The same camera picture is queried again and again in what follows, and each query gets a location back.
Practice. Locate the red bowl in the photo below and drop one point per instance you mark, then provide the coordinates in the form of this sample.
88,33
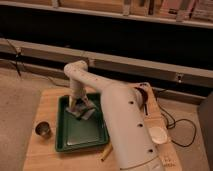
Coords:
144,96

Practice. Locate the metal shelf rail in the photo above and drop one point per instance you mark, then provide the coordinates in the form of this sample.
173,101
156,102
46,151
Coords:
169,72

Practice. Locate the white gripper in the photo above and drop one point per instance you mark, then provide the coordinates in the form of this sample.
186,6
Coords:
73,101

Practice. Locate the small metal cup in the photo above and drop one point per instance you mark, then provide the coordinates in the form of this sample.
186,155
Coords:
43,129

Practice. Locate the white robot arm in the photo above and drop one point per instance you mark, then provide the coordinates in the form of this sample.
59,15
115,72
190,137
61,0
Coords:
120,104

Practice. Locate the green plastic tray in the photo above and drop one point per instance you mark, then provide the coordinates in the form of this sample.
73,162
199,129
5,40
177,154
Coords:
74,134

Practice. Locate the grey wiping cloth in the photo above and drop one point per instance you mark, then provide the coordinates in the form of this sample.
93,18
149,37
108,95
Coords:
81,111

